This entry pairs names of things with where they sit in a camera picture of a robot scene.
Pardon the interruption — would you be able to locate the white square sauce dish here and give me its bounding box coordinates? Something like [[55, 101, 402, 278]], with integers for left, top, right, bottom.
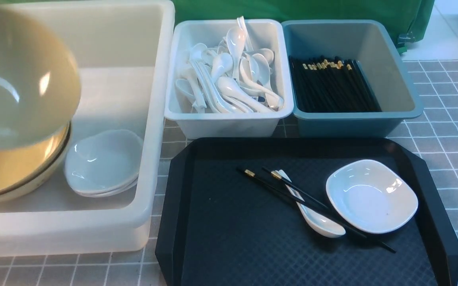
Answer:
[[325, 159, 419, 235]]

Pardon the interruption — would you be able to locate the white ceramic soup spoon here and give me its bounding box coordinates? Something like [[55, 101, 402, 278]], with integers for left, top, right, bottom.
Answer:
[[271, 170, 346, 238]]

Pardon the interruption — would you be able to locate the black chopstick gold band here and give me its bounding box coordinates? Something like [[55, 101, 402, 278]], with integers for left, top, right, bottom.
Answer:
[[236, 167, 396, 253]]

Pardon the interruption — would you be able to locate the yellow-green noodle bowl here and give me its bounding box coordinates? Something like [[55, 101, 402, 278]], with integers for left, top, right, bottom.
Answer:
[[0, 5, 81, 149]]

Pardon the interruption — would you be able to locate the bottom stacked cream bowl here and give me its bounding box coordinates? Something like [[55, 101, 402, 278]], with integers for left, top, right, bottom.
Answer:
[[0, 127, 72, 203]]

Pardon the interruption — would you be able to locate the top stacked yellow bowl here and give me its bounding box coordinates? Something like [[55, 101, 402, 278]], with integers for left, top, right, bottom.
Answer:
[[0, 122, 70, 194]]

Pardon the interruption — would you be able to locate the pile of black chopsticks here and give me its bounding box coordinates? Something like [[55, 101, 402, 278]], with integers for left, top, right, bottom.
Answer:
[[288, 56, 382, 113]]

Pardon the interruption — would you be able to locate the blue-grey plastic chopstick bin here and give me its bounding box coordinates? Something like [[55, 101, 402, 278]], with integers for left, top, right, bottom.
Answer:
[[282, 19, 423, 138]]

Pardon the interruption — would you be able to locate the black plastic serving tray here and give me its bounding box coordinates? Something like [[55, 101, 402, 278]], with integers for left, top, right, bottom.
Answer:
[[155, 138, 458, 286]]

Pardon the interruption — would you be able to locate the pile of white spoons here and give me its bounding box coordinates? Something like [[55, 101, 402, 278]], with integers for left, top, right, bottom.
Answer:
[[173, 16, 285, 114]]

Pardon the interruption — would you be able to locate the white plastic spoon bin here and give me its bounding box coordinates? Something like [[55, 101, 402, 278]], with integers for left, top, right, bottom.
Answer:
[[164, 19, 294, 140]]

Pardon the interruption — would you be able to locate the lower stacked white dish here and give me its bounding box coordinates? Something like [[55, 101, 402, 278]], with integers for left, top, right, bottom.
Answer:
[[73, 178, 138, 198]]

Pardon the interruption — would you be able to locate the stacked white dish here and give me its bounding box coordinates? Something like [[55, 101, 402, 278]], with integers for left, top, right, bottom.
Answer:
[[64, 129, 144, 194], [73, 178, 138, 198]]

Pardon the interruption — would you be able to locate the top stacked white dish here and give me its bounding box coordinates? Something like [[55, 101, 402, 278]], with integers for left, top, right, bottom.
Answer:
[[64, 129, 144, 194]]

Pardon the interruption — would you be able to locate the large white plastic tub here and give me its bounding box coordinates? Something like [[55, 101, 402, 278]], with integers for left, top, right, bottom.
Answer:
[[0, 0, 175, 257]]

